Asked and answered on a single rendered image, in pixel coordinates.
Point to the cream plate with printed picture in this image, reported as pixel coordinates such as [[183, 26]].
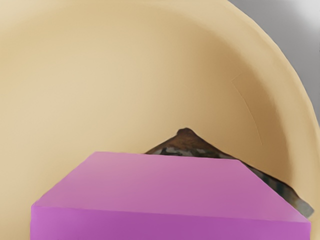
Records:
[[125, 82]]

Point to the pink block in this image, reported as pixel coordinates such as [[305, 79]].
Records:
[[170, 200]]

